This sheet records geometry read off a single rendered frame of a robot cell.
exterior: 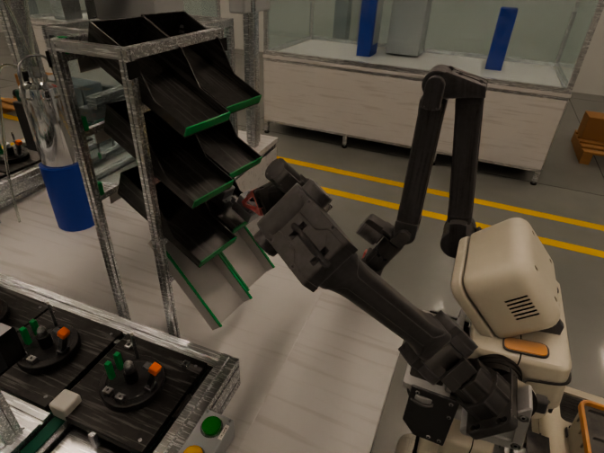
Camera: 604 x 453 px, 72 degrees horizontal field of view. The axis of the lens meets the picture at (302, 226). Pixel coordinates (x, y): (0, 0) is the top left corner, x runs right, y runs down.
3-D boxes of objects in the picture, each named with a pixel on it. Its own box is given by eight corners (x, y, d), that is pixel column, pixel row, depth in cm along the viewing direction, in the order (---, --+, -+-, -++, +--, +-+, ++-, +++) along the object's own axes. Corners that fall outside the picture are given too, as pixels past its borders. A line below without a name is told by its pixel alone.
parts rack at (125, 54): (241, 279, 146) (229, 27, 103) (178, 356, 117) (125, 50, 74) (190, 264, 152) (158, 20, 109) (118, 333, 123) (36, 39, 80)
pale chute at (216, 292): (244, 301, 118) (253, 297, 115) (212, 331, 109) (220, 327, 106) (184, 220, 116) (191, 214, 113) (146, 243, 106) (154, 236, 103)
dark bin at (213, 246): (235, 242, 108) (243, 224, 103) (199, 268, 99) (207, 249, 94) (158, 175, 112) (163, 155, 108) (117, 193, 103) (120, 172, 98)
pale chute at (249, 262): (266, 271, 130) (275, 267, 127) (240, 295, 121) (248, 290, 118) (213, 197, 128) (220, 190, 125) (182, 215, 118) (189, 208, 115)
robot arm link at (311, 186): (276, 263, 54) (335, 205, 53) (245, 232, 54) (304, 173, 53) (306, 232, 97) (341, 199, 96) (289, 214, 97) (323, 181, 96)
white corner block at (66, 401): (84, 405, 94) (80, 394, 91) (68, 423, 90) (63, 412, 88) (68, 398, 95) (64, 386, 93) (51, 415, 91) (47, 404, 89)
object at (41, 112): (91, 157, 162) (65, 53, 141) (60, 172, 151) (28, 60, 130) (63, 151, 166) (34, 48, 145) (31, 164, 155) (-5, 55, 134)
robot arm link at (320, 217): (276, 285, 46) (341, 222, 45) (244, 223, 57) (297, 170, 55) (441, 391, 74) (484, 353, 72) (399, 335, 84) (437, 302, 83)
